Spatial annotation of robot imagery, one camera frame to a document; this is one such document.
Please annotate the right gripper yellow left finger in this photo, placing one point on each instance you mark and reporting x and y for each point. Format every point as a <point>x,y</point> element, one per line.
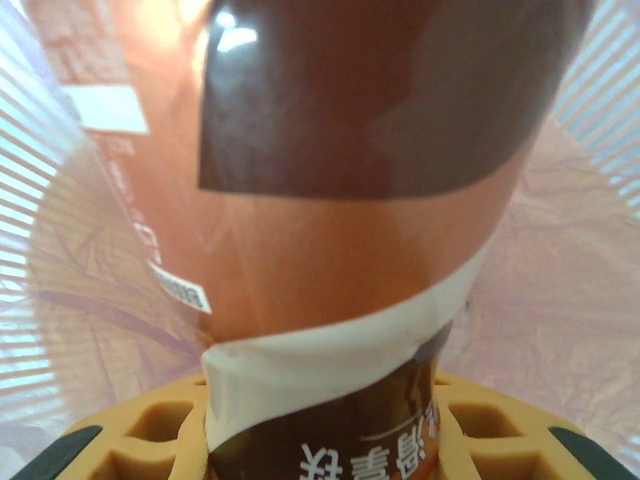
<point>150,430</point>

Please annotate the beige slatted plastic bin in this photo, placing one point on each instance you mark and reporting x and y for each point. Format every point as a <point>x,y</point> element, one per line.
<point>20,325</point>

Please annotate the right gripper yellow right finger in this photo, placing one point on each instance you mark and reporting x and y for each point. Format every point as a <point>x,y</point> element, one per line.
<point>500,435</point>

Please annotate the brown orange label bottle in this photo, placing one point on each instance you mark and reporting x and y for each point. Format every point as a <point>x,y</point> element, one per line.
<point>350,250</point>

